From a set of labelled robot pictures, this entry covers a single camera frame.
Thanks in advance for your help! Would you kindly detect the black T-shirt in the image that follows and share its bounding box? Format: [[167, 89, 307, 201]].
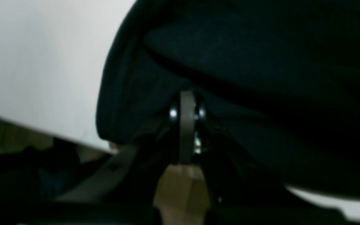
[[96, 0, 360, 198]]

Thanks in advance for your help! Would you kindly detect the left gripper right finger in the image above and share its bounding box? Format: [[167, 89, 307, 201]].
[[180, 91, 293, 207]]

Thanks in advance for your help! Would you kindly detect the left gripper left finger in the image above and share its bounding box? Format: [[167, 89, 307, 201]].
[[55, 103, 183, 203]]

